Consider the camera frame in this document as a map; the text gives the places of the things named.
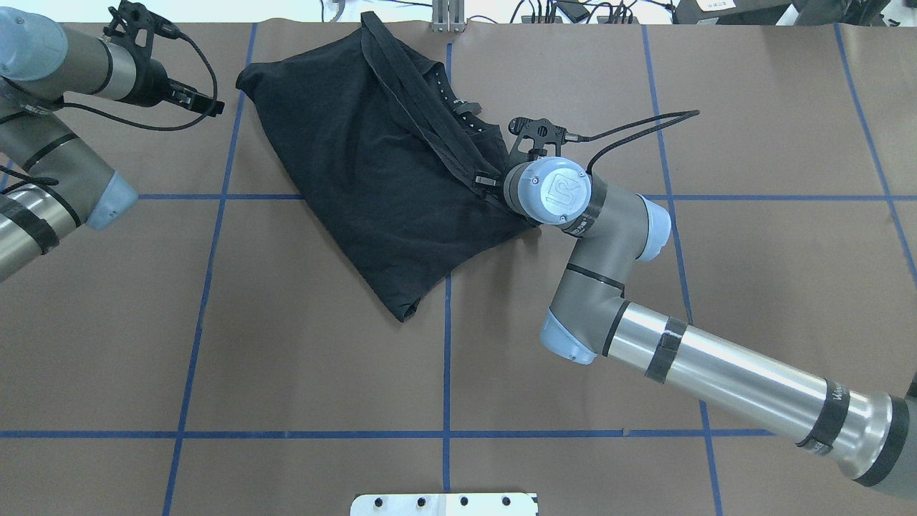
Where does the black box with label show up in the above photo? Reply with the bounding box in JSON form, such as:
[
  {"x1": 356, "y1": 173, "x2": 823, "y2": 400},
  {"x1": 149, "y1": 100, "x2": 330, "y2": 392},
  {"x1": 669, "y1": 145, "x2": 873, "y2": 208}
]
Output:
[{"x1": 672, "y1": 1, "x2": 793, "y2": 26}]

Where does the aluminium frame post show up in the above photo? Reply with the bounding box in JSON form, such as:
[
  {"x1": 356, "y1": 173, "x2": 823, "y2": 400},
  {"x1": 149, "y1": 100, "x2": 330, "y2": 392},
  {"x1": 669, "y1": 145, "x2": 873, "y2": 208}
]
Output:
[{"x1": 430, "y1": 0, "x2": 467, "y2": 34}]

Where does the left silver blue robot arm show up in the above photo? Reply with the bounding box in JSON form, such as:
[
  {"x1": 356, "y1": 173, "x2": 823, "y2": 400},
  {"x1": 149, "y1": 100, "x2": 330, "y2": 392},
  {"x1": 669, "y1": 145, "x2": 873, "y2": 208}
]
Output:
[{"x1": 1, "y1": 1, "x2": 225, "y2": 279}]

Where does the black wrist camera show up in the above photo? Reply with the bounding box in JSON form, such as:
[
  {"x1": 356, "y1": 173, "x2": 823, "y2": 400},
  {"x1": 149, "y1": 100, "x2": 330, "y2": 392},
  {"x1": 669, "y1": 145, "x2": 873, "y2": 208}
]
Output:
[
  {"x1": 102, "y1": 1, "x2": 184, "y2": 50},
  {"x1": 508, "y1": 117, "x2": 582, "y2": 164}
]

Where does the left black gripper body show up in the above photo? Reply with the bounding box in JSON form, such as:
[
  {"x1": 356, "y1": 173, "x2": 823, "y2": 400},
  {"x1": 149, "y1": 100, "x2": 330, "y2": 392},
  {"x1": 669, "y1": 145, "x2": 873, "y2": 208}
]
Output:
[{"x1": 129, "y1": 56, "x2": 173, "y2": 108}]

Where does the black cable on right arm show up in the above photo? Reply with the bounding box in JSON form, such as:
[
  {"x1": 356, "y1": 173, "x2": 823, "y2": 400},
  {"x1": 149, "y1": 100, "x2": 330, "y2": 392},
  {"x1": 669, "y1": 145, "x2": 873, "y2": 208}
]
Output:
[{"x1": 566, "y1": 109, "x2": 701, "y2": 174}]

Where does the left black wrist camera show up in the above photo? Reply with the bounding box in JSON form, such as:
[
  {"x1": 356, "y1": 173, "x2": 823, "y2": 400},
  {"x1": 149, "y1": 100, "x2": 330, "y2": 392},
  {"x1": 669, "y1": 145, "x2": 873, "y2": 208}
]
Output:
[{"x1": 102, "y1": 1, "x2": 184, "y2": 50}]

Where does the black printed t-shirt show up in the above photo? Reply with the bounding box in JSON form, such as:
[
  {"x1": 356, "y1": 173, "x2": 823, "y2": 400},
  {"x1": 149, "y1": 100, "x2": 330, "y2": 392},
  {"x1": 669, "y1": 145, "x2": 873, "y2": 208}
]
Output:
[{"x1": 236, "y1": 11, "x2": 534, "y2": 321}]

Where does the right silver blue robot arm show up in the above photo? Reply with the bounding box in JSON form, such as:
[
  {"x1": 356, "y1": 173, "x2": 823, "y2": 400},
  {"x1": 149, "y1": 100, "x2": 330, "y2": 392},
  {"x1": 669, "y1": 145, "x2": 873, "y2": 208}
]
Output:
[{"x1": 477, "y1": 157, "x2": 916, "y2": 500}]

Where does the white pillar with base plate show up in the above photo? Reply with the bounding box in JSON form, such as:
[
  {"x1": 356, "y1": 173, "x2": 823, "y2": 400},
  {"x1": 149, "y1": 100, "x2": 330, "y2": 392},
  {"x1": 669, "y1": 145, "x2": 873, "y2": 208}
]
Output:
[{"x1": 350, "y1": 491, "x2": 540, "y2": 515}]

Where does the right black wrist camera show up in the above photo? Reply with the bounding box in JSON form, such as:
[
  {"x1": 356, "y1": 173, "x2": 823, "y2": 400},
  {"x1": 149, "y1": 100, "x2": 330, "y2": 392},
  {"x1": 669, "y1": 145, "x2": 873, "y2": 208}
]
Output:
[{"x1": 508, "y1": 117, "x2": 582, "y2": 164}]

